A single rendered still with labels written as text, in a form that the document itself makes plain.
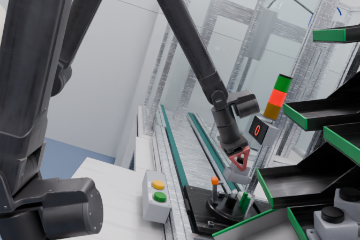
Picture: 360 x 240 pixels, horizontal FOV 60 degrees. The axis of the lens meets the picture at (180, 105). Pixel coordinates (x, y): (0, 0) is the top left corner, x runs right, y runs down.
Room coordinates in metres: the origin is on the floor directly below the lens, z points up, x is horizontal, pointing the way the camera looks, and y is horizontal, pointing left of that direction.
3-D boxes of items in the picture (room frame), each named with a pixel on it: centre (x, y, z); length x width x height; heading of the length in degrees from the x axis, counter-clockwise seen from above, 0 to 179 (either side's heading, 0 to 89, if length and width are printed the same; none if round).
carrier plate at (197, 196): (0.88, -0.24, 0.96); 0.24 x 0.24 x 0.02; 12
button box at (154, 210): (0.92, -0.01, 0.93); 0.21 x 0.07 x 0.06; 12
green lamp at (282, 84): (1.09, -0.32, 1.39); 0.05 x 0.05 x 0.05
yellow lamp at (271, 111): (1.09, -0.32, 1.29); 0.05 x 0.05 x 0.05
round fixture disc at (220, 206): (0.88, -0.24, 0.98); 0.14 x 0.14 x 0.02
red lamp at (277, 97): (1.09, -0.32, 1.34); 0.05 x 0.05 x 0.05
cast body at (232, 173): (0.88, -0.24, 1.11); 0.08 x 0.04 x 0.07; 104
